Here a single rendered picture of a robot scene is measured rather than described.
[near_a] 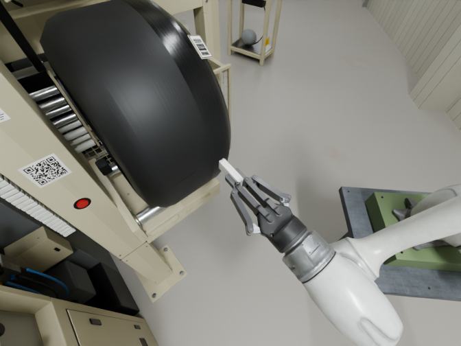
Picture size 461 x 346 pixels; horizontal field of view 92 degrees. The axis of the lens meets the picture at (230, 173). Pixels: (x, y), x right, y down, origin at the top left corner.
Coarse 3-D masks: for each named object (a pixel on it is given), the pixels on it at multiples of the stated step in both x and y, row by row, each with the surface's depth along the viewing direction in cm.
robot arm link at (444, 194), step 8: (440, 192) 80; (448, 192) 77; (456, 192) 75; (424, 200) 86; (432, 200) 81; (440, 200) 78; (416, 208) 89; (424, 208) 85; (448, 240) 80; (456, 240) 77
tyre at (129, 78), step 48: (144, 0) 52; (48, 48) 46; (96, 48) 42; (144, 48) 45; (192, 48) 50; (96, 96) 43; (144, 96) 44; (192, 96) 49; (144, 144) 46; (192, 144) 53; (144, 192) 56; (192, 192) 70
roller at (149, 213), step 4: (148, 208) 81; (152, 208) 81; (156, 208) 81; (160, 208) 82; (164, 208) 83; (140, 212) 80; (144, 212) 80; (148, 212) 80; (152, 212) 80; (156, 212) 81; (160, 212) 82; (140, 216) 79; (144, 216) 79; (148, 216) 80; (152, 216) 81; (140, 220) 79; (144, 220) 79; (148, 220) 81
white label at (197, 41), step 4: (188, 36) 50; (192, 36) 51; (196, 36) 52; (192, 40) 51; (196, 40) 52; (200, 40) 53; (196, 44) 51; (200, 44) 52; (204, 44) 53; (196, 48) 51; (200, 48) 52; (204, 48) 53; (200, 52) 51; (204, 52) 52; (208, 52) 53; (200, 56) 51; (204, 56) 52; (208, 56) 52; (212, 56) 53
